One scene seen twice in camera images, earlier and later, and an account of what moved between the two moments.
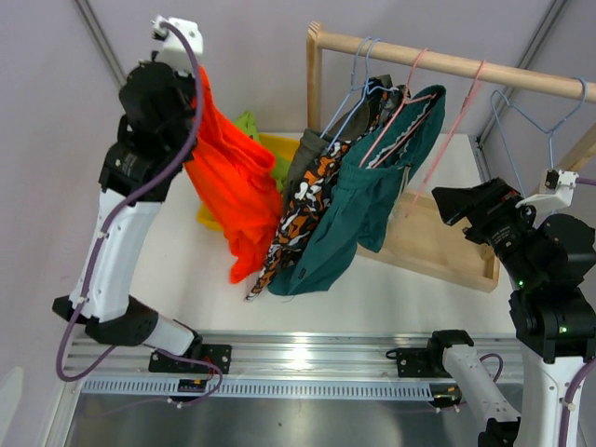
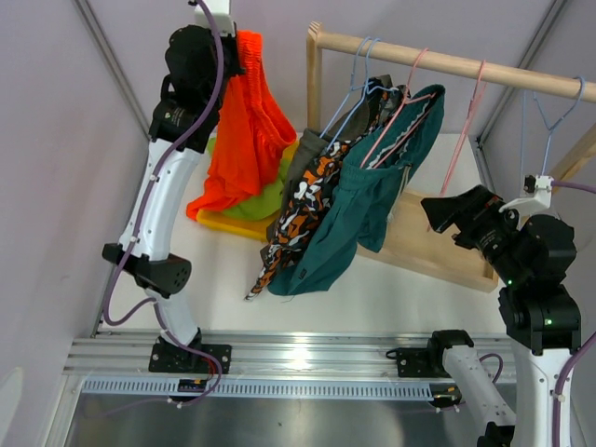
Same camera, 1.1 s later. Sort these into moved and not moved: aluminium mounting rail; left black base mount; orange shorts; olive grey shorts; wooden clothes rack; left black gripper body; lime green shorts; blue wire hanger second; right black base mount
Moved: left black gripper body; lime green shorts; orange shorts
Not moved: olive grey shorts; wooden clothes rack; aluminium mounting rail; left black base mount; blue wire hanger second; right black base mount
